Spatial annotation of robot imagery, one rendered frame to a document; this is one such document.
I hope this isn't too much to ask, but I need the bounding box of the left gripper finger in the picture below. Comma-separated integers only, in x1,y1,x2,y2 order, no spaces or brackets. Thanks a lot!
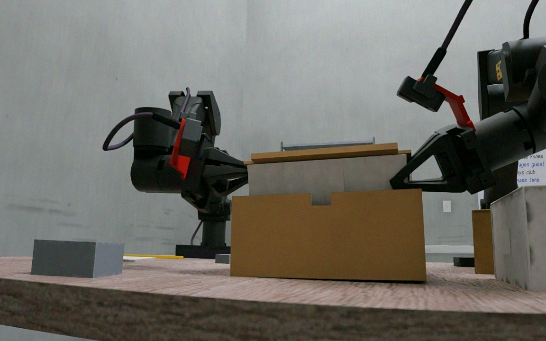
407,133,446,183
390,135,466,193

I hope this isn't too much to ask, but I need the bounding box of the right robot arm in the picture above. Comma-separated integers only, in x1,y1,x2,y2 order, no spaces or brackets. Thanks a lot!
130,90,232,251

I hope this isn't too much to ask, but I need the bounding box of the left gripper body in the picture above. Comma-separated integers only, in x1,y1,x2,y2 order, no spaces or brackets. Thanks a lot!
433,84,533,195

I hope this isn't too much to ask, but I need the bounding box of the white box with tan tape band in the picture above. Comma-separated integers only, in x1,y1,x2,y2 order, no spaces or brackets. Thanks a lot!
490,185,546,291

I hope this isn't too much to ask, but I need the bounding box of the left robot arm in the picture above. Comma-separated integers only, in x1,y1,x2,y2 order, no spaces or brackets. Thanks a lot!
396,36,546,209

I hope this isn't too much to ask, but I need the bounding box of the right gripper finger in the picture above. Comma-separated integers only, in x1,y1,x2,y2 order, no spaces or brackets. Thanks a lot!
202,165,248,197
206,147,247,179

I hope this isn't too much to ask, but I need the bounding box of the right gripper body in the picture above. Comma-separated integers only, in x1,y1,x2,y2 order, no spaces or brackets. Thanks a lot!
156,119,219,212

